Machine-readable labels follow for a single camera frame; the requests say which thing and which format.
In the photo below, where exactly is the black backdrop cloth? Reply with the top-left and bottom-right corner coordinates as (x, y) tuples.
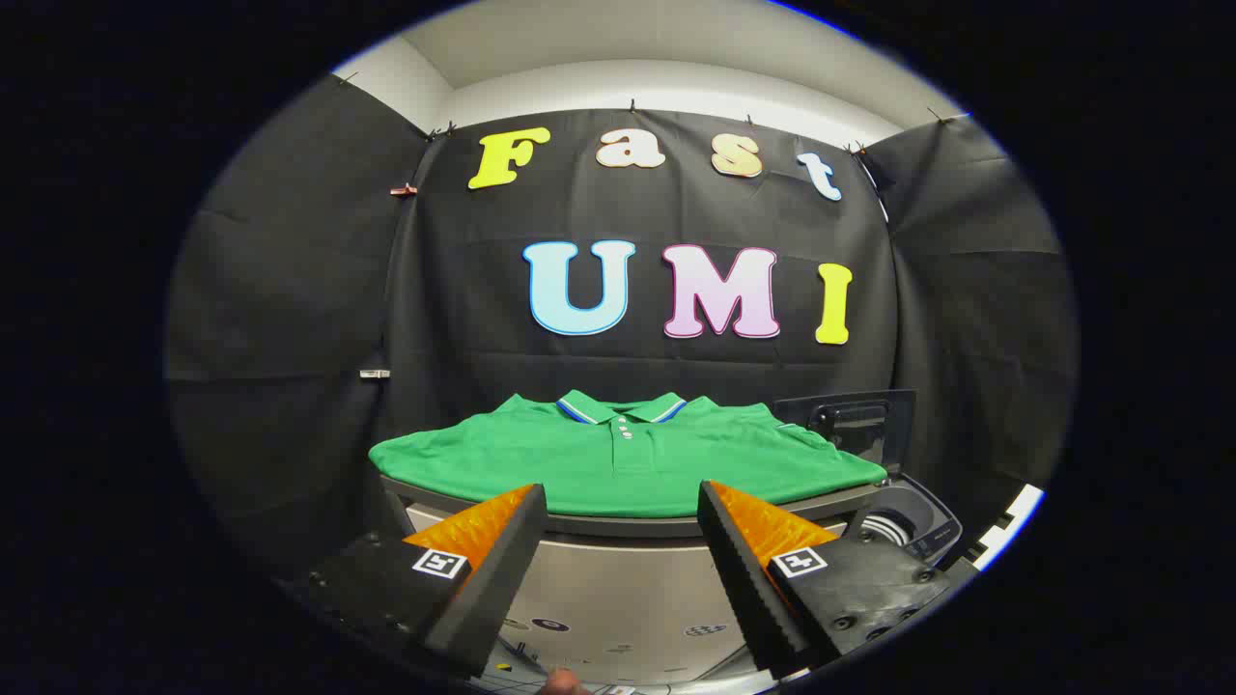
(164, 72), (1078, 580)

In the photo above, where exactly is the green polo shirt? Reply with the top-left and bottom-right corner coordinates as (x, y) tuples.
(368, 390), (887, 518)

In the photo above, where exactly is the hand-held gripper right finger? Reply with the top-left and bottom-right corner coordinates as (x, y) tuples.
(697, 480), (978, 681)

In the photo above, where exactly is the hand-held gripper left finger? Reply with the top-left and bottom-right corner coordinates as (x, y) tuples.
(290, 483), (549, 679)

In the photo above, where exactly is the grey washing machine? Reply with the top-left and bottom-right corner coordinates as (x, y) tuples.
(850, 471), (965, 570)

